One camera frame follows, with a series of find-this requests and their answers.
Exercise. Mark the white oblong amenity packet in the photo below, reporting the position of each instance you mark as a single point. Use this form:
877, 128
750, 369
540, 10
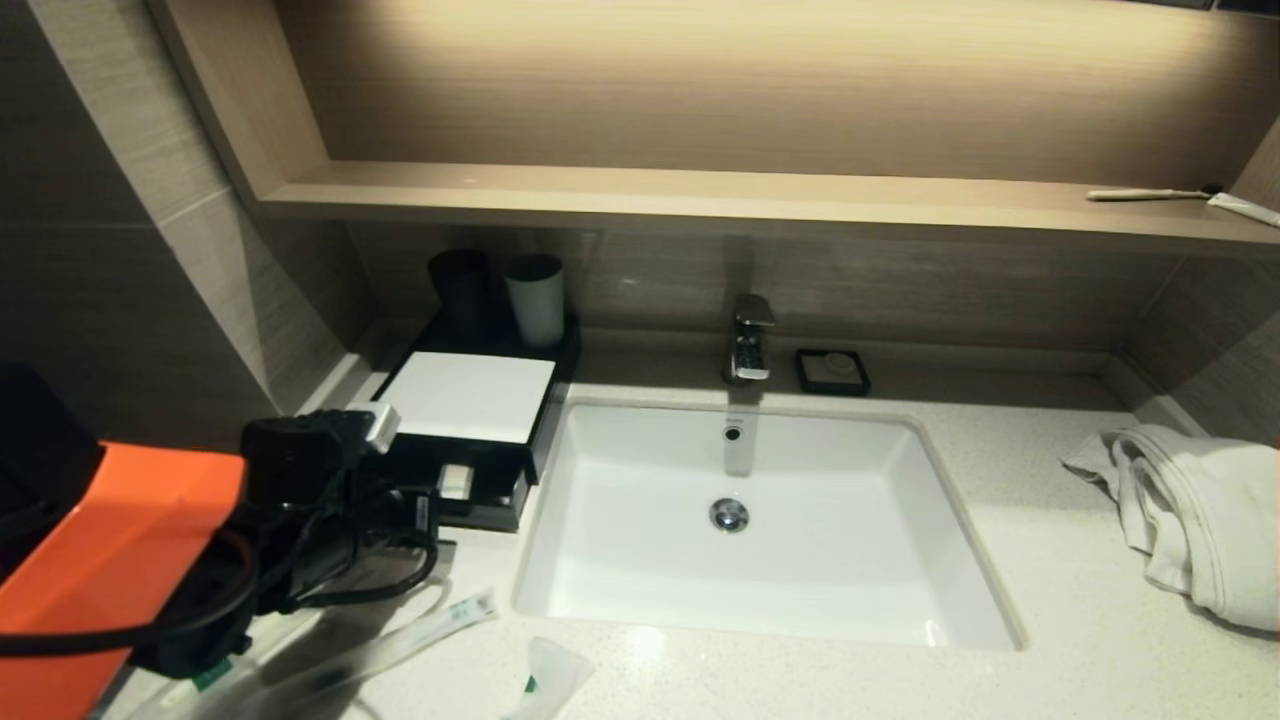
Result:
456, 482

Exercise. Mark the white folded towel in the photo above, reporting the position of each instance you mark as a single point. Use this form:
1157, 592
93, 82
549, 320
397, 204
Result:
1200, 520

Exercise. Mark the black box drawer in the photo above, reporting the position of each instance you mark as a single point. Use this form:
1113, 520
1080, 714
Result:
495, 515

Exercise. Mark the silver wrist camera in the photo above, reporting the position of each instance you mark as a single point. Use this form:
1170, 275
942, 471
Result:
375, 425

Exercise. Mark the black square soap dish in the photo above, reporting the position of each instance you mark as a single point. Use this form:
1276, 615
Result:
802, 385

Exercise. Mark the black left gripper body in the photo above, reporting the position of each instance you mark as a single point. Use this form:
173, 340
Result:
320, 530

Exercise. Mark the white cup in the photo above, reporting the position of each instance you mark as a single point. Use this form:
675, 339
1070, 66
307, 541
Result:
537, 300

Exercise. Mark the long clear toothbrush packet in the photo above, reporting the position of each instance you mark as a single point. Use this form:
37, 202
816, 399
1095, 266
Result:
212, 676
440, 622

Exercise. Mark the beige toothbrush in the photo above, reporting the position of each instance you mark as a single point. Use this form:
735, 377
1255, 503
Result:
1150, 194

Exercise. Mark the orange and black left arm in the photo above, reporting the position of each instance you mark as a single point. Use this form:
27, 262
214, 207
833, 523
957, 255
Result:
110, 560

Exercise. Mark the chrome sink drain stopper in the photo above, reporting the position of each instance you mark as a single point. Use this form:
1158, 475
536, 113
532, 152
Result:
729, 515

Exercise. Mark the round soap bar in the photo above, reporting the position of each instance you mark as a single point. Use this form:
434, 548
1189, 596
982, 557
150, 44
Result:
835, 368

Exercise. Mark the small clear green-print packet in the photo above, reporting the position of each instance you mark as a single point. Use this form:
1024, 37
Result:
550, 675

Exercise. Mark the white rectangular sink basin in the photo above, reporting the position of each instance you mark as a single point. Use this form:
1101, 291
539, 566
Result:
800, 560

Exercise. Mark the black cup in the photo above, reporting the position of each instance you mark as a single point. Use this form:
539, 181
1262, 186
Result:
460, 290

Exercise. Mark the black amenity box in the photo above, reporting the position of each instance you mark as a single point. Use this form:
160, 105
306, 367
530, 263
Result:
560, 400

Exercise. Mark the chrome faucet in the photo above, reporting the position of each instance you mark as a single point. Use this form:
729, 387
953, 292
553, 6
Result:
750, 340

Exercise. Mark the white toothpaste tube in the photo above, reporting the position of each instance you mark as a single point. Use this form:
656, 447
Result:
1245, 208

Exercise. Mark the wooden wall shelf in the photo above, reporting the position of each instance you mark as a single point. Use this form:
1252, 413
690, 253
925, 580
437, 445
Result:
700, 195

